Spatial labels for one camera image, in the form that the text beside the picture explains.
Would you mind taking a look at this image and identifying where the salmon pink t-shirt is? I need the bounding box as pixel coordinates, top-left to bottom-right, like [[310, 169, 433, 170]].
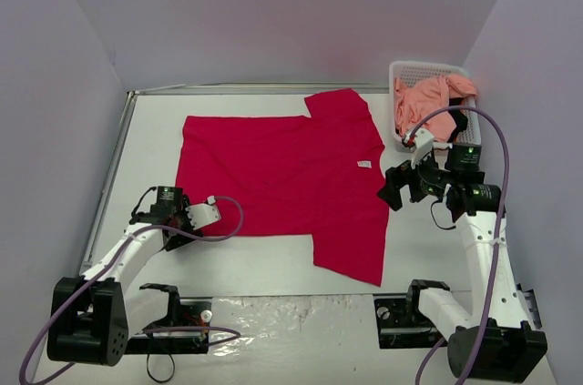
[[394, 74, 478, 142]]

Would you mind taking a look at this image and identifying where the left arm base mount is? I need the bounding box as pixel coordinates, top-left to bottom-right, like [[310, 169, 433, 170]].
[[125, 283, 212, 355]]

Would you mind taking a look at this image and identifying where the red t-shirt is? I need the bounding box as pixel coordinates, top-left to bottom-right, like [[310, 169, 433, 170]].
[[176, 88, 389, 286]]

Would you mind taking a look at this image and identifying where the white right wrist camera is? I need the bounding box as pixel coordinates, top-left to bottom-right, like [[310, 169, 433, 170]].
[[402, 128, 435, 169]]

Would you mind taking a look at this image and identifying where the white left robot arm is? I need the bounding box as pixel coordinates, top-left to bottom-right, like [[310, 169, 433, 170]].
[[46, 187, 196, 367]]

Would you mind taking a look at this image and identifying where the thin black cable loop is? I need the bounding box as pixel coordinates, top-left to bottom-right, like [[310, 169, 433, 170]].
[[145, 348, 176, 381]]

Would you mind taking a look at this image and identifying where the white plastic laundry basket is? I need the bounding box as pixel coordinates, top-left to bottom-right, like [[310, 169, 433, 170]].
[[389, 61, 481, 152]]

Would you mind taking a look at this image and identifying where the black garment in basket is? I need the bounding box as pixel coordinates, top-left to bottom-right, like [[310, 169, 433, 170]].
[[448, 97, 468, 143]]

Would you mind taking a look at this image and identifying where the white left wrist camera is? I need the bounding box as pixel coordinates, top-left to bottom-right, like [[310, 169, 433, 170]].
[[185, 196, 221, 230]]

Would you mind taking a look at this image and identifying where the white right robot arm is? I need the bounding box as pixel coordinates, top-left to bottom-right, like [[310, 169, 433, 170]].
[[377, 144, 547, 383]]

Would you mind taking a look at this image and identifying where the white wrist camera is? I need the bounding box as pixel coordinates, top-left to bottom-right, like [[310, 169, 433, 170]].
[[185, 196, 221, 230], [402, 128, 435, 169]]

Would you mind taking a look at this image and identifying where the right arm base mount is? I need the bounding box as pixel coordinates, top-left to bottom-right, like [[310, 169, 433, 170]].
[[373, 279, 450, 350]]

